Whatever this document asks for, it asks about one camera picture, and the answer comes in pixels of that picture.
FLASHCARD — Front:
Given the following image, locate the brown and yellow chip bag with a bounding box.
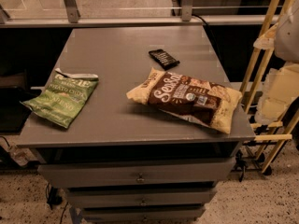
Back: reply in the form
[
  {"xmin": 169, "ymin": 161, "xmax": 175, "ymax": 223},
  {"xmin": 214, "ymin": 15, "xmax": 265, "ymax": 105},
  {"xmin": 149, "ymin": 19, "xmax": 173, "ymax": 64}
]
[{"xmin": 126, "ymin": 68, "xmax": 242, "ymax": 134}]

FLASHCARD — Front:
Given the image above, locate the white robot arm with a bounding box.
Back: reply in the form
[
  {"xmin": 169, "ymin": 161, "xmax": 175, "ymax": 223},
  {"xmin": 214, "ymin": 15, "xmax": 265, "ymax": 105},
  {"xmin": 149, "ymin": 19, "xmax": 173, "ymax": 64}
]
[{"xmin": 254, "ymin": 0, "xmax": 299, "ymax": 125}]

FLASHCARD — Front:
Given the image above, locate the green jalapeno chip bag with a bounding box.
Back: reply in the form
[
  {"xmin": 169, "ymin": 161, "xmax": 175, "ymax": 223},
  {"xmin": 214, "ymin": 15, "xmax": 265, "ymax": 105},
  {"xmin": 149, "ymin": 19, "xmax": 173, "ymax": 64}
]
[{"xmin": 21, "ymin": 68, "xmax": 99, "ymax": 129}]

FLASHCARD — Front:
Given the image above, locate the black snack bar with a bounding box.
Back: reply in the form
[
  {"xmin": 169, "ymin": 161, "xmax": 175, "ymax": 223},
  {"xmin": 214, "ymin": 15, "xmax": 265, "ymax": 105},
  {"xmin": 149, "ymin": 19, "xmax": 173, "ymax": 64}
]
[{"xmin": 149, "ymin": 49, "xmax": 180, "ymax": 70}]

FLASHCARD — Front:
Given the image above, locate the grey drawer cabinet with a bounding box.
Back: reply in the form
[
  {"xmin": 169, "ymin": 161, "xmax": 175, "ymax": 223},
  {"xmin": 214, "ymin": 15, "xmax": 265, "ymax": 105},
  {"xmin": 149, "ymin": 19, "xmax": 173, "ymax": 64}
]
[{"xmin": 19, "ymin": 25, "xmax": 254, "ymax": 223}]

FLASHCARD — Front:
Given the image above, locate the top drawer brass knob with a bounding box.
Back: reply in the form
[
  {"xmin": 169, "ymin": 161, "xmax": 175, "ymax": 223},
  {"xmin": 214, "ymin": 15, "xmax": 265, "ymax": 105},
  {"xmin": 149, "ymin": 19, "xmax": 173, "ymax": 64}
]
[{"xmin": 136, "ymin": 174, "xmax": 145, "ymax": 184}]

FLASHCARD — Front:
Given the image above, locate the drawer brass knob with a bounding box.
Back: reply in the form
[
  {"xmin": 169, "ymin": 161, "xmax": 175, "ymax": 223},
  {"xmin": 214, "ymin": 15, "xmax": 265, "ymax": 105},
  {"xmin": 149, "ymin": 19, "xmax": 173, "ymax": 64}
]
[
  {"xmin": 139, "ymin": 199, "xmax": 147, "ymax": 207},
  {"xmin": 136, "ymin": 174, "xmax": 145, "ymax": 184}
]

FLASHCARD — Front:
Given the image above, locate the middle drawer brass knob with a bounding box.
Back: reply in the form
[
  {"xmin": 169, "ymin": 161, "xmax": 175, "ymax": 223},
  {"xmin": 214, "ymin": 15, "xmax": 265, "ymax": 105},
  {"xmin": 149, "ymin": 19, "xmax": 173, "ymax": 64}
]
[{"xmin": 139, "ymin": 199, "xmax": 147, "ymax": 207}]

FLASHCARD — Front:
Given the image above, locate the yellow wooden rack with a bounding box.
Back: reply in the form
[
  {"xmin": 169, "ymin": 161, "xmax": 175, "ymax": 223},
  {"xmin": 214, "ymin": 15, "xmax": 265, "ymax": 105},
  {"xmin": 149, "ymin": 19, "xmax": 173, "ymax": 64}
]
[{"xmin": 240, "ymin": 0, "xmax": 299, "ymax": 175}]

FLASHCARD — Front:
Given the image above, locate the black power cable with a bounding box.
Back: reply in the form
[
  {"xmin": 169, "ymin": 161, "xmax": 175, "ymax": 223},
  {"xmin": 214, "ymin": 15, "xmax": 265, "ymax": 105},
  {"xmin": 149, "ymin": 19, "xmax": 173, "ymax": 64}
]
[{"xmin": 192, "ymin": 13, "xmax": 222, "ymax": 63}]

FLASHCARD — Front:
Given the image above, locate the metal window rail frame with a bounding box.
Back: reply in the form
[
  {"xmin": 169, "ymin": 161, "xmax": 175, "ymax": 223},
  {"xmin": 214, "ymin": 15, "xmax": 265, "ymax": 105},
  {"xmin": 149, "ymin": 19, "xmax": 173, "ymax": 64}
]
[{"xmin": 0, "ymin": 0, "xmax": 270, "ymax": 28}]

